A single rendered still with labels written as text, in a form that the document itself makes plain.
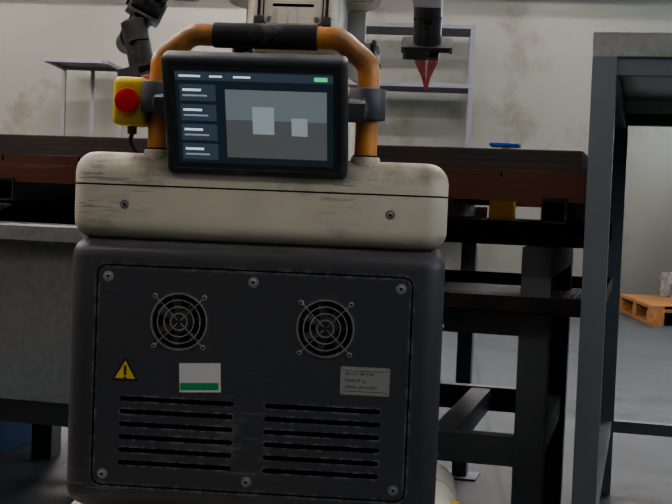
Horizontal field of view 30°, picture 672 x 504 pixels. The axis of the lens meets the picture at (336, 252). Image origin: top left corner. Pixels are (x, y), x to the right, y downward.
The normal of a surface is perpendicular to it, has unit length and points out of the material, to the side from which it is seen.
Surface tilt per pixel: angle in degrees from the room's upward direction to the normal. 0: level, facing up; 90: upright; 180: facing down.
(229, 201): 90
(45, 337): 90
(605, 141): 90
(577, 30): 90
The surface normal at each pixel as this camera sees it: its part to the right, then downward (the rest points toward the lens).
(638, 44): -0.24, 0.04
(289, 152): -0.10, 0.46
